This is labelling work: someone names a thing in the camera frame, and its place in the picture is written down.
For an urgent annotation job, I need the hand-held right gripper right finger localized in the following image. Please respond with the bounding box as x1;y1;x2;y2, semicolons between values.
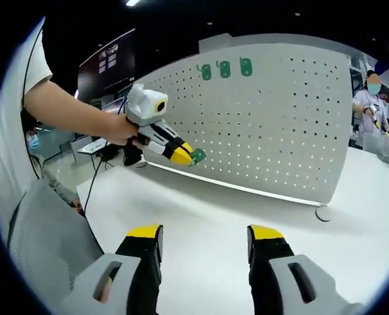
246;224;367;315

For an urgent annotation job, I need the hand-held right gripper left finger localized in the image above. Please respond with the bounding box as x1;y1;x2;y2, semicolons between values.
58;224;165;315

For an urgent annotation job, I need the green hook assembly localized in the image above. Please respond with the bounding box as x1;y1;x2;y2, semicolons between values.
215;60;231;78
199;63;213;81
239;56;253;77
188;148;207;167

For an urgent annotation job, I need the white perforated mounting plate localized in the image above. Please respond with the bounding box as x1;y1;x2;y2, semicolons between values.
135;49;353;222

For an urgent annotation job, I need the person's left hand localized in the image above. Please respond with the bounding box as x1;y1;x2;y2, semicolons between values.
110;114;150;151

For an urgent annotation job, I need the white laptop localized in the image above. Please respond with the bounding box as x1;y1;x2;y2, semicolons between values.
77;136;107;156

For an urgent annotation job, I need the clear plastic bin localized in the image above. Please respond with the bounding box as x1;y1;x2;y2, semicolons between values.
363;133;389;165

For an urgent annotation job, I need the large dark wall screen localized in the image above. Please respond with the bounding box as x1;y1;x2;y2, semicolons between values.
78;28;137;98

